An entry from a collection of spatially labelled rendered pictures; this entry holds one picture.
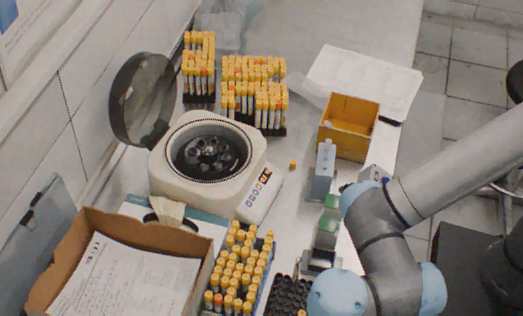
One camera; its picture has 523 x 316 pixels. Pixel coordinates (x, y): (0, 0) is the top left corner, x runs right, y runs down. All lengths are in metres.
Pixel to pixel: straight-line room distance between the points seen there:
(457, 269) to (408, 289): 0.49
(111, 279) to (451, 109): 2.19
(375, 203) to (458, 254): 0.48
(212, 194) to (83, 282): 0.32
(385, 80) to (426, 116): 1.27
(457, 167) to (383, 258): 0.16
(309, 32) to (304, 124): 0.40
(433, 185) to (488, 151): 0.09
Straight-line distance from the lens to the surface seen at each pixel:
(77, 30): 1.19
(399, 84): 1.80
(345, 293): 0.83
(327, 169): 1.41
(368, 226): 0.92
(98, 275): 1.30
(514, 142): 0.90
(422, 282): 0.88
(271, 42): 1.90
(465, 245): 1.40
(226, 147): 1.43
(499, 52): 3.58
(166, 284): 1.28
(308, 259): 1.36
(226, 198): 1.33
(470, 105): 3.19
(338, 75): 1.79
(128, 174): 1.54
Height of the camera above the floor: 2.03
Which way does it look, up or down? 48 degrees down
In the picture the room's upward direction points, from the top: 3 degrees clockwise
